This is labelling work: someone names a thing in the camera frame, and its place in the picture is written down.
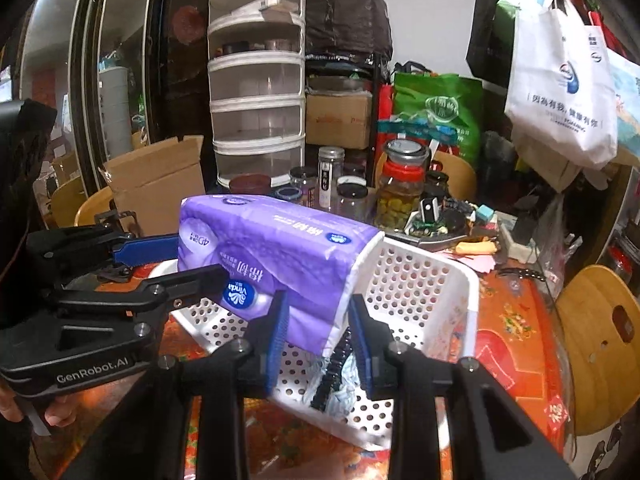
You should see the crumpled clear plastic bag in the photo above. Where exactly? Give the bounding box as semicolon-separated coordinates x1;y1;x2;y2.
537;195;584;287

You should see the teal paper bag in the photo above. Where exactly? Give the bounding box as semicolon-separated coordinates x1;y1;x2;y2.
495;0;556;53

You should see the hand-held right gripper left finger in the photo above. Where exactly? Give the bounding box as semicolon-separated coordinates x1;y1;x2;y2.
65;289;291;480

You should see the black round dish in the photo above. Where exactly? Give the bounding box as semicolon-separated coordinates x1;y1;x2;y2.
404;197;472;247

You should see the purple tissue pack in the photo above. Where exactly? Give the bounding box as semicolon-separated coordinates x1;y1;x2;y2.
177;195;386;358

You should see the black metal rack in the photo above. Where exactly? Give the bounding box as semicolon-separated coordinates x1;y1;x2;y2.
304;52;387;188

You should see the black hanging bag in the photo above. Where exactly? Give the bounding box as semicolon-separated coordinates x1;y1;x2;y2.
466;0;507;82

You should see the glass pickle jar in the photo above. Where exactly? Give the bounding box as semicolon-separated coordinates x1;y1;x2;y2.
375;139;432;232

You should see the black ribbed item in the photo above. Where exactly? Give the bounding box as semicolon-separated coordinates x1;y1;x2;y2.
310;327;358;411

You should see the person's dark clothing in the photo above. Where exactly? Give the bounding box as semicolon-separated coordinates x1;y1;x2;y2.
0;99;58;281

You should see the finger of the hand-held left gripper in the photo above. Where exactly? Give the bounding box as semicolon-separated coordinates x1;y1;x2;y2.
25;210;180;291
50;264;230;322

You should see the dark red round container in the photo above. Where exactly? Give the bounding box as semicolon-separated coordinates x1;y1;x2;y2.
229;174;273;196

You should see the white tote bag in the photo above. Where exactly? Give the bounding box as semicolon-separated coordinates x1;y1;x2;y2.
504;0;619;171

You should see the closed brown cardboard box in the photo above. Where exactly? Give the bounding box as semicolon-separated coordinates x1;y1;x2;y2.
306;92;373;150

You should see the tall jar with black label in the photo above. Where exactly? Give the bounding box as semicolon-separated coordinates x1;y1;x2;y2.
318;146;346;211

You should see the wooden chair with slot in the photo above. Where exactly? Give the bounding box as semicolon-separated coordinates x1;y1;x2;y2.
555;265;640;437

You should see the small glass jar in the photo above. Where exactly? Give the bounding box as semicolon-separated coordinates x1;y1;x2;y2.
290;166;319;206

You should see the empty jar with black lid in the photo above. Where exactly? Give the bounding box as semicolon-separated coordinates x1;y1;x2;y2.
336;183;371;224

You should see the person's left hand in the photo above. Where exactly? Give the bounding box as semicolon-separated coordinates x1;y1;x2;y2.
0;385;86;428

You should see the white perforated plastic basket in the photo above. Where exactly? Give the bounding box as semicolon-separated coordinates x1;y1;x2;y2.
147;232;481;451

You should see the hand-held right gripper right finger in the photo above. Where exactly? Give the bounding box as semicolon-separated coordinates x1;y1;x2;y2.
348;294;576;480

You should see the clear plastic zip bag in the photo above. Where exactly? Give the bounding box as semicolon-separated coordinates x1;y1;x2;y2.
300;352;373;423

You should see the green shopping bag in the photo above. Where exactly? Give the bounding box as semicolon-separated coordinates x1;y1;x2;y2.
392;72;484;167

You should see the white plastic drawer tower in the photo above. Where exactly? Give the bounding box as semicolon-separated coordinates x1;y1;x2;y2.
207;0;307;190

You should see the open cardboard box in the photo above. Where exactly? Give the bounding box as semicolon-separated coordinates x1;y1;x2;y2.
102;135;206;237

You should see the black plastic covered bundle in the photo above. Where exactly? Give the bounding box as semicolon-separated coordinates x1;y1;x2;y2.
305;0;393;62

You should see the printed landscape bag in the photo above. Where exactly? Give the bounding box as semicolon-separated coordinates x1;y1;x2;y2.
606;45;640;163

